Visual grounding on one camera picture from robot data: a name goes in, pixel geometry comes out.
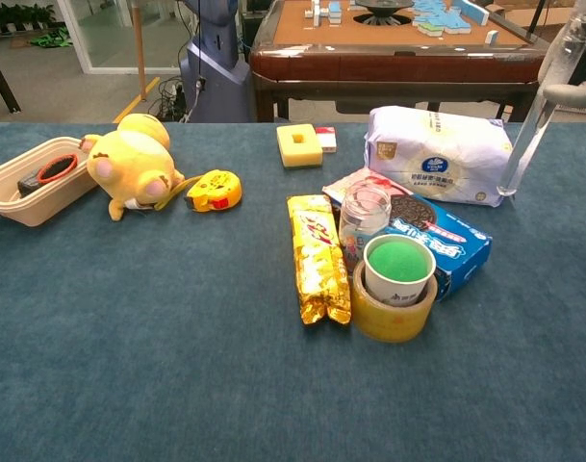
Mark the black slanted stand pole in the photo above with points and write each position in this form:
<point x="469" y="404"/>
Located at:
<point x="537" y="19"/>

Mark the pink flat snack packet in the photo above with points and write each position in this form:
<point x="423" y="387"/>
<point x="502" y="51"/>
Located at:
<point x="340" y="185"/>

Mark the yellowish packing tape roll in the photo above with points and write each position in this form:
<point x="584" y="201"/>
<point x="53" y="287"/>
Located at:
<point x="393" y="325"/>

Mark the blue white mahjong tile pile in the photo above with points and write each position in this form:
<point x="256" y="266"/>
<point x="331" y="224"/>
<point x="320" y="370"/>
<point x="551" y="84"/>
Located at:
<point x="441" y="17"/>

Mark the small mahjong tile group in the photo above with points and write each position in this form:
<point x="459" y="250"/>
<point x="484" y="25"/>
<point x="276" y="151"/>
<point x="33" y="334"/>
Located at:
<point x="327" y="13"/>

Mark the clear glass jar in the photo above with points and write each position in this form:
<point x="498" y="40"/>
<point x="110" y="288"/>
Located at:
<point x="362" y="216"/>

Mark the wooden pole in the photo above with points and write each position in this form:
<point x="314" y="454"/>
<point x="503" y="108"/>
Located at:
<point x="139" y="48"/>

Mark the dark table leg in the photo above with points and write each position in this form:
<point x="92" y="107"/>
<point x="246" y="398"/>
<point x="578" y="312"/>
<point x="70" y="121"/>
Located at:
<point x="1" y="79"/>

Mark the white lavender tissue pack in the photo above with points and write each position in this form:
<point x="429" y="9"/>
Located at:
<point x="441" y="144"/>

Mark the beige plastic tray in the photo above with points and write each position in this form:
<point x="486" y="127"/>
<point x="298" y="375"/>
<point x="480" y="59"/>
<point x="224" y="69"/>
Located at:
<point x="47" y="202"/>

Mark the yellow sponge with hole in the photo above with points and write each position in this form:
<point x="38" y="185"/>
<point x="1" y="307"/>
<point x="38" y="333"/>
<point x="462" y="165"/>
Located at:
<point x="299" y="151"/>

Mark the gold foil snack package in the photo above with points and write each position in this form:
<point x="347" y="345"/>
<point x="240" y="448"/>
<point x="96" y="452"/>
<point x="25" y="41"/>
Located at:
<point x="319" y="260"/>

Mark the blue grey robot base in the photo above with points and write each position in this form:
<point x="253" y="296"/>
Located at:
<point x="215" y="72"/>

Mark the yellow plush toy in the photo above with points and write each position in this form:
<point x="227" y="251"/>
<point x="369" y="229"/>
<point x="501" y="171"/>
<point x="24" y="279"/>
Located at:
<point x="129" y="163"/>

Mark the cardboard box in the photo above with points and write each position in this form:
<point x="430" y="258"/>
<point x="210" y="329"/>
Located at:
<point x="528" y="14"/>

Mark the red rimmed black brush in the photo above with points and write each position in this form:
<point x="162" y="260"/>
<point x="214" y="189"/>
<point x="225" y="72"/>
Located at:
<point x="57" y="168"/>

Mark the black mahjong table centre dish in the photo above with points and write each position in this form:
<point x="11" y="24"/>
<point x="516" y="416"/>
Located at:
<point x="384" y="10"/>

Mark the brown mahjong table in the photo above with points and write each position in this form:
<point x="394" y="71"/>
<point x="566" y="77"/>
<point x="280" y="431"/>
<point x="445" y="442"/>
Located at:
<point x="398" y="65"/>

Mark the yellow tape measure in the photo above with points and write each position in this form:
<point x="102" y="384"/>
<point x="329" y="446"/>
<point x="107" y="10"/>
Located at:
<point x="215" y="192"/>

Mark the green cloth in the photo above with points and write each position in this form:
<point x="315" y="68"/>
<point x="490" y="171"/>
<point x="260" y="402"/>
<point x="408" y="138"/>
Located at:
<point x="52" y="38"/>

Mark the row of potted plants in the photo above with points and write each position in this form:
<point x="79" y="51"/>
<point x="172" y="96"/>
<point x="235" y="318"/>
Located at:
<point x="18" y="17"/>

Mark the single blue mahjong tile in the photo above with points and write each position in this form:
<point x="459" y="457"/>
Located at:
<point x="491" y="36"/>

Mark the white paper cup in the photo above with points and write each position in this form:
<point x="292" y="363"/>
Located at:
<point x="398" y="291"/>

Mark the clear plastic tube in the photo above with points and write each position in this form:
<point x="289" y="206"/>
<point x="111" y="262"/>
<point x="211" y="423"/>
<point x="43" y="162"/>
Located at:
<point x="538" y="122"/>

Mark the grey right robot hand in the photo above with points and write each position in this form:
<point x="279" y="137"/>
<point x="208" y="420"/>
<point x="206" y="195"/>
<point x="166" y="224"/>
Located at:
<point x="578" y="95"/>

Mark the blue cookie box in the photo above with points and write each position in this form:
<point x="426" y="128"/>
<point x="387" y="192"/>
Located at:
<point x="458" y="245"/>

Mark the black rectangular block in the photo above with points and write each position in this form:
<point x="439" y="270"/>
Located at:
<point x="29" y="183"/>

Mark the small red white box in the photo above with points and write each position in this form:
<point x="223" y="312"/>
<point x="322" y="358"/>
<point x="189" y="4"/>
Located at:
<point x="327" y="139"/>

